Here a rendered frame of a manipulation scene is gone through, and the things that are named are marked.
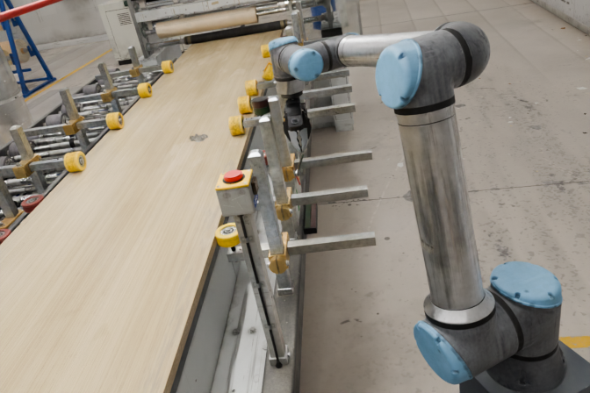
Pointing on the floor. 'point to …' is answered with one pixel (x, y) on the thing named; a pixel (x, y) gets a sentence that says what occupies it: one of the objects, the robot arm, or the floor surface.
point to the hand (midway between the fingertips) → (301, 149)
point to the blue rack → (26, 46)
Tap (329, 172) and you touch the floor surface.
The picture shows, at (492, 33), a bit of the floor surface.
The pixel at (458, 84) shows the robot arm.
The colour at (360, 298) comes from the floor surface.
